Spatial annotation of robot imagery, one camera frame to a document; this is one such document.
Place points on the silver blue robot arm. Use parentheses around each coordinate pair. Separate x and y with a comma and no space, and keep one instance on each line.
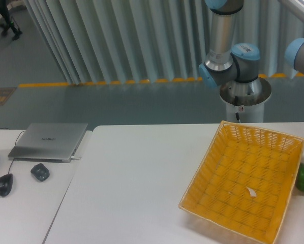
(234,68)

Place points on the yellow woven basket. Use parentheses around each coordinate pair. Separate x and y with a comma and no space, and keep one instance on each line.
(241,156)

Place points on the white paper scrap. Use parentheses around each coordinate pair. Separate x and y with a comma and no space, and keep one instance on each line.
(252,192)

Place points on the silver closed laptop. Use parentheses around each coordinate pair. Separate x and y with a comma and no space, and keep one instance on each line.
(49,142)

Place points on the black earbud case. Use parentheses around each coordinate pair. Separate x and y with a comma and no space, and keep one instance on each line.
(40,172)

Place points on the person legs in background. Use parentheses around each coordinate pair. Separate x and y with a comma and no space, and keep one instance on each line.
(9,23)

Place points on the black computer mouse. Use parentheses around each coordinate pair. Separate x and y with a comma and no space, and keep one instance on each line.
(6,183)

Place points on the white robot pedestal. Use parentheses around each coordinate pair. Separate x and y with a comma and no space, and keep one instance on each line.
(245,102)

